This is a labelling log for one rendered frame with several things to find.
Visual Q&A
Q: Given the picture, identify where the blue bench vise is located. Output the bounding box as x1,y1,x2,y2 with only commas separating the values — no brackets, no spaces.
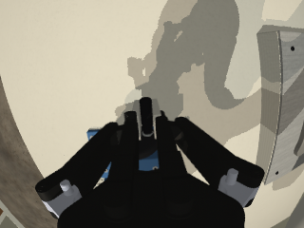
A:
86,97,159,187

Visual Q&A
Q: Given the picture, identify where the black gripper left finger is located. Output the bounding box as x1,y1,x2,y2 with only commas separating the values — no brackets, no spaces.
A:
35,100,142,219

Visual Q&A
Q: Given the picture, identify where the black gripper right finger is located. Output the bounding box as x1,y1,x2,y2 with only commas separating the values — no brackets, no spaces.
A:
152,99,265,216

